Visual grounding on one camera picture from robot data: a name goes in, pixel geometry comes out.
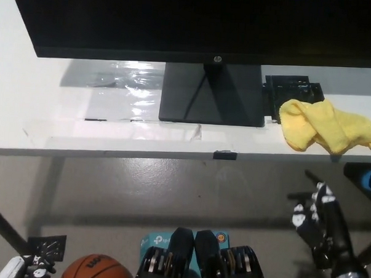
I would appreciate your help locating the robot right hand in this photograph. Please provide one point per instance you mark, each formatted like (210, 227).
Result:
(333, 219)

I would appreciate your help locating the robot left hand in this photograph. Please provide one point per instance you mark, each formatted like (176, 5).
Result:
(39, 271)

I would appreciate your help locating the yellow microfiber cloth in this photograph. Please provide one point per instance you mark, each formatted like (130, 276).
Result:
(327, 123)

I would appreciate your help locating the black desk leg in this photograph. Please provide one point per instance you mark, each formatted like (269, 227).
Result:
(0, 220)
(370, 252)

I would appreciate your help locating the black object under desk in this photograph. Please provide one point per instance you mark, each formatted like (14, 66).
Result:
(353, 171)

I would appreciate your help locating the black HP monitor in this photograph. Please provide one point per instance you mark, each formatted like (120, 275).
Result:
(147, 20)

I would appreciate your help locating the black tape floor marker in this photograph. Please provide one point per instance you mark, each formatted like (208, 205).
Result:
(46, 247)

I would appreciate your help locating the orange basketball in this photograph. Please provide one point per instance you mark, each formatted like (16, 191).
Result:
(96, 270)

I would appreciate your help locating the teal tp-link box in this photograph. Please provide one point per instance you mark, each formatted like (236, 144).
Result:
(156, 239)

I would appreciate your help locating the short black tape piece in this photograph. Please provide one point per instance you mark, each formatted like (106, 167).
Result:
(224, 155)

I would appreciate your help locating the torn clear tape piece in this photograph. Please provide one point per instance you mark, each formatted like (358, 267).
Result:
(197, 133)

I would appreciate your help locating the thin black tape strip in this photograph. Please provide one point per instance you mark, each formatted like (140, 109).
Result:
(95, 119)

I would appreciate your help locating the clear plastic film sheet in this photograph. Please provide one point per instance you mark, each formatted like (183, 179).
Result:
(129, 78)

